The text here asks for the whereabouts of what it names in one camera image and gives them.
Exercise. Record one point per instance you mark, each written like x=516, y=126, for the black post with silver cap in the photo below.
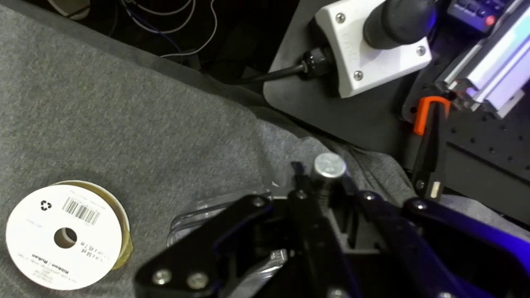
x=329, y=166

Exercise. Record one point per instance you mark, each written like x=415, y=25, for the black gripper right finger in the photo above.
x=440, y=242

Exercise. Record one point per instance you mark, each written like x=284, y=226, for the white spool with gold ribbon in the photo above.
x=59, y=237

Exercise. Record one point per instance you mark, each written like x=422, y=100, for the aluminium extrusion rail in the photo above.
x=485, y=72

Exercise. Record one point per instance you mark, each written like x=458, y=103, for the black device with red button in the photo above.
x=473, y=11

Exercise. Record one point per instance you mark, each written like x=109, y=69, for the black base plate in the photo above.
x=331, y=105

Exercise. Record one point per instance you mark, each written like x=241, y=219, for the white box with black knob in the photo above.
x=374, y=50

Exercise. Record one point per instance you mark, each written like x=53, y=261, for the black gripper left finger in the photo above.
x=220, y=249

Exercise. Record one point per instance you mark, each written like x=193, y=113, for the grey tablecloth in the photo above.
x=137, y=138

